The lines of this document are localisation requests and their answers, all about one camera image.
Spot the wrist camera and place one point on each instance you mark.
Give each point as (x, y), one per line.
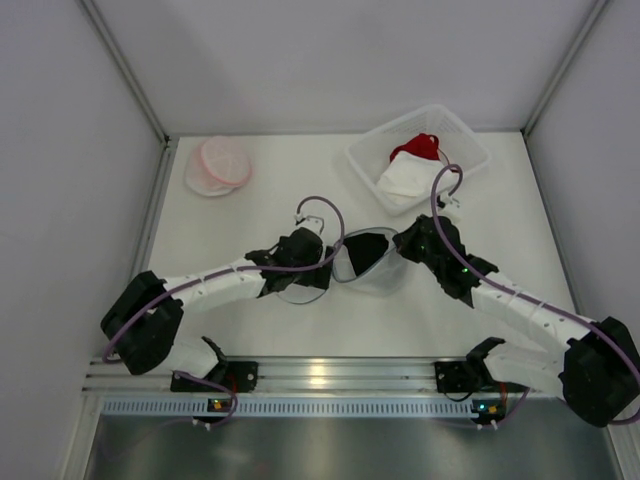
(313, 223)
(445, 202)

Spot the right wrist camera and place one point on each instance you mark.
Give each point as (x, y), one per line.
(445, 202)

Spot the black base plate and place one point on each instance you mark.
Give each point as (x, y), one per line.
(458, 376)
(238, 376)

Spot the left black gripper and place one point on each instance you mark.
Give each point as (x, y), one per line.
(323, 267)

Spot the aluminium mounting rail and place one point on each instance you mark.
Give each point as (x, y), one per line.
(288, 376)

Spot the perforated white cable duct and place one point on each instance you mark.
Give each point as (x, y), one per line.
(272, 407)

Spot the black garment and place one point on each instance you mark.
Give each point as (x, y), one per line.
(365, 249)

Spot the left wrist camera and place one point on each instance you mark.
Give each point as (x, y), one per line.
(313, 223)

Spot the red garment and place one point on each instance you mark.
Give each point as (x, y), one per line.
(420, 154)

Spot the blue trimmed mesh laundry bag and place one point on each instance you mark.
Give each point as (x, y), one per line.
(383, 278)

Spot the pink trimmed mesh laundry bag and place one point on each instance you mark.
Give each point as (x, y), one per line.
(217, 166)

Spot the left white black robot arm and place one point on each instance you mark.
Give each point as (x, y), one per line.
(144, 326)

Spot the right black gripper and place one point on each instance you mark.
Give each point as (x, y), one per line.
(409, 240)

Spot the white plastic basket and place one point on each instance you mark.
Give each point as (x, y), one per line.
(369, 155)

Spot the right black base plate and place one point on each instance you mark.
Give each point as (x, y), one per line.
(458, 376)

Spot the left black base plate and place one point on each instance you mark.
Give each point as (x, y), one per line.
(238, 376)

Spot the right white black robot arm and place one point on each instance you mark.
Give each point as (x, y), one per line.
(592, 366)

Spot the white garment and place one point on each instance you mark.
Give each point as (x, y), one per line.
(408, 178)

